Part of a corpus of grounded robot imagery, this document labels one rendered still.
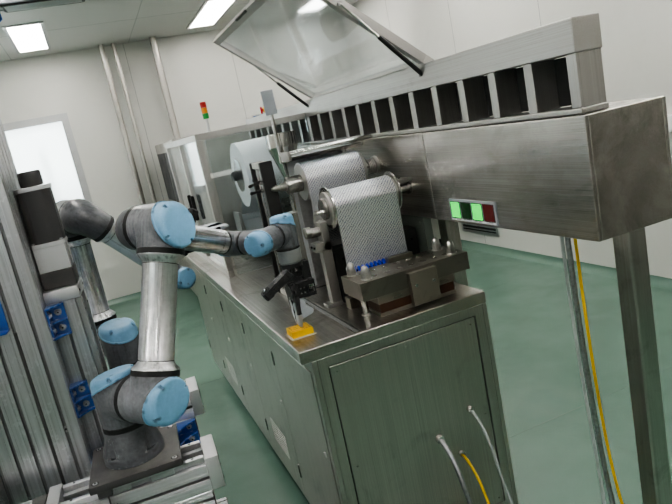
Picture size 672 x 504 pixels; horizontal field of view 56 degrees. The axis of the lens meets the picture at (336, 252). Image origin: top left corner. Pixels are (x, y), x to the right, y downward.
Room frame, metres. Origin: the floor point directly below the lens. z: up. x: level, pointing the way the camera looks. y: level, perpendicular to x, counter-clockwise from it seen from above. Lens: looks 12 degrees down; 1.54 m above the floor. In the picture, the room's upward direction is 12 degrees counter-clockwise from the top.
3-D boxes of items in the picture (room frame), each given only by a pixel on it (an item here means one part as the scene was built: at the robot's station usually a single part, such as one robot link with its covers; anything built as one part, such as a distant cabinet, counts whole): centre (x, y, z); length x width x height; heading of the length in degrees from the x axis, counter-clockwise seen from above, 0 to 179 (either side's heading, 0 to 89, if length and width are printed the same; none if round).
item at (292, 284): (1.94, 0.14, 1.08); 0.09 x 0.08 x 0.12; 109
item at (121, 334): (1.99, 0.75, 0.98); 0.13 x 0.12 x 0.14; 42
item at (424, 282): (1.96, -0.26, 0.96); 0.10 x 0.03 x 0.11; 109
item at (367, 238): (2.14, -0.14, 1.11); 0.23 x 0.01 x 0.18; 109
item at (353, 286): (2.04, -0.21, 1.00); 0.40 x 0.16 x 0.06; 109
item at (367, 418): (3.06, 0.26, 0.43); 2.52 x 0.64 x 0.86; 19
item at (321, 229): (2.18, 0.05, 1.05); 0.06 x 0.05 x 0.31; 109
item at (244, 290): (3.06, 0.28, 0.88); 2.52 x 0.66 x 0.04; 19
